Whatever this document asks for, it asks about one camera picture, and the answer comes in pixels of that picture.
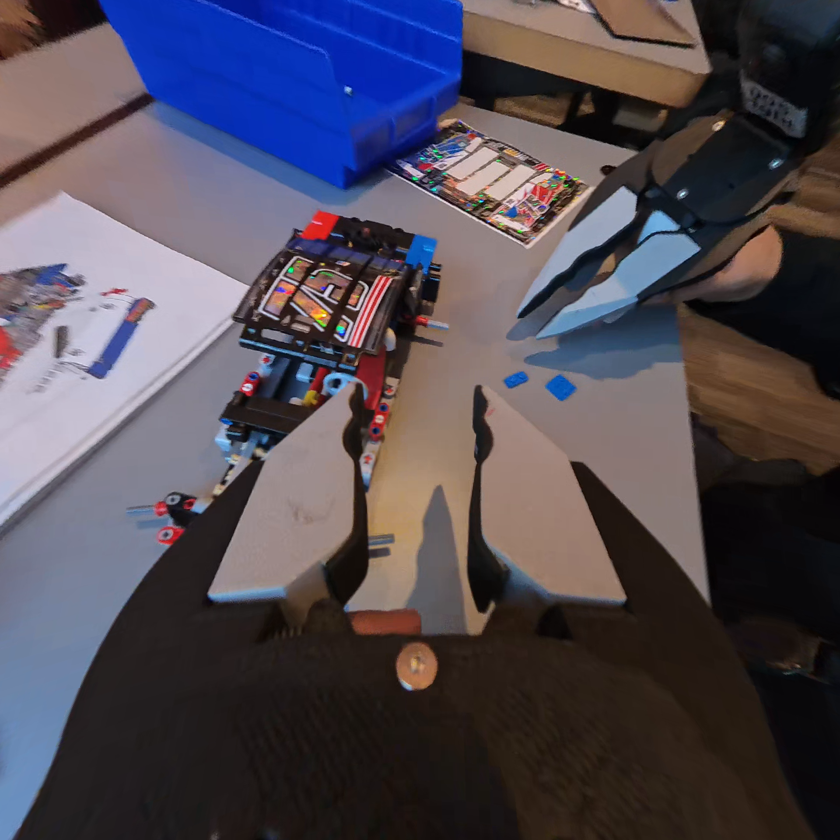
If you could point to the blue storage bin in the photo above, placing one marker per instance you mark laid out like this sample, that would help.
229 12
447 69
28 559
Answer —
262 79

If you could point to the holographic sticker sheet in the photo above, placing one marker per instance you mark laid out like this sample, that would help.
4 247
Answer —
485 177

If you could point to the blue square four-stud plate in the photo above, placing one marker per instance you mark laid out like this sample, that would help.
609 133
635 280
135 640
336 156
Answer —
560 387

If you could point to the beige table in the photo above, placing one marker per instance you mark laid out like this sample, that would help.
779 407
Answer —
558 46

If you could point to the person's right hand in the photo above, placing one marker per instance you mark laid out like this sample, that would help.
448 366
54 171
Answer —
741 275

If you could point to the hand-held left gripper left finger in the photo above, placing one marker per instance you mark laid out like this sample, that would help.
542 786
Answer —
282 512

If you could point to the black toy brick race car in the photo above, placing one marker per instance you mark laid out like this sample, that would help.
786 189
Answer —
315 295

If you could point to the white printed instruction sheet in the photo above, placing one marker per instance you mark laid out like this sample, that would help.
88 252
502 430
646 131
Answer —
164 262

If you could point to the grey desk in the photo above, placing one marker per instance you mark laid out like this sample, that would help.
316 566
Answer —
617 446

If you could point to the person's right forearm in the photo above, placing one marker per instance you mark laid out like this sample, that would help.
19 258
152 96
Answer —
814 308

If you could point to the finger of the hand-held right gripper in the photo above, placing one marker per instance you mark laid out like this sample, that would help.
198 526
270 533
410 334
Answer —
643 275
584 243

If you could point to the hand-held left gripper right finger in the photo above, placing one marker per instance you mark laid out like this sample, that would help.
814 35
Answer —
544 518

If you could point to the small blue two-stud plate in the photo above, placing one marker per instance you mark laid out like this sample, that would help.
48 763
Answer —
516 379

